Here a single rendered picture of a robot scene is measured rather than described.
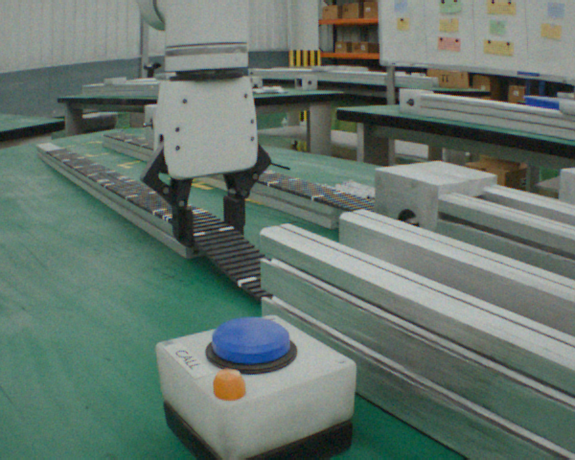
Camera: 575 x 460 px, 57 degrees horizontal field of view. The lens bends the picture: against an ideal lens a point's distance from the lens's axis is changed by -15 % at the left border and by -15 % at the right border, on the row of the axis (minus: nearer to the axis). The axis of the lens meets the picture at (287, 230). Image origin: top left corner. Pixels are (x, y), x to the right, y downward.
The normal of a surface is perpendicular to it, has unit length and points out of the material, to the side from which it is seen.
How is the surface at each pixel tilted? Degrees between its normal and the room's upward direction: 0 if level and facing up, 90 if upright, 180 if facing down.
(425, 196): 90
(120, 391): 0
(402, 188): 90
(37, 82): 90
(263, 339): 3
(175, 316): 0
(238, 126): 92
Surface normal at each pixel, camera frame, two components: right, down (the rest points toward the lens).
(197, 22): -0.07, 0.28
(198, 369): 0.00, -0.96
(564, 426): -0.83, 0.16
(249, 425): 0.56, 0.23
